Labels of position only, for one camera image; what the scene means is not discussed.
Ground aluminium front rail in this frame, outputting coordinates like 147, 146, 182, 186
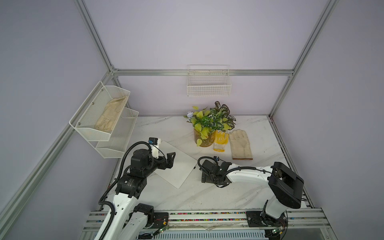
80, 208, 337, 240

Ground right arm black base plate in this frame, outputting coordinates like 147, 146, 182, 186
246, 211, 288, 228

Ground yellow glass cup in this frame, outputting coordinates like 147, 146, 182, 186
213, 131, 229, 152

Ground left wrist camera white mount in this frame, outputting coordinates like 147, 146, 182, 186
148, 137, 161, 159

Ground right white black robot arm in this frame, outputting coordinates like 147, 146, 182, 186
198, 156, 304, 227

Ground white wire wall basket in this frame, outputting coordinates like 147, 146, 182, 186
187, 65, 232, 97

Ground beige work glove on table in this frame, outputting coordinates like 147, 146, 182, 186
229, 130, 253, 160

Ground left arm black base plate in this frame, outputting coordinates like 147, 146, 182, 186
135, 212, 169, 229

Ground white two-tier wall basket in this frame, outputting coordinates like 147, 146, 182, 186
69, 82, 139, 159

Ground white laptop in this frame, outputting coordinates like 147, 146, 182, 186
155, 141, 197, 189

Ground potted green plant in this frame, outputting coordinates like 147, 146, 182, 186
184, 101, 236, 148

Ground aluminium frame profiles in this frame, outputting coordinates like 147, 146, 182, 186
1, 1, 338, 239

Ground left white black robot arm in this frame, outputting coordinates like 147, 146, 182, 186
95, 138, 176, 240

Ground beige glove in basket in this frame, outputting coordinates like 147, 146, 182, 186
95, 96, 128, 133

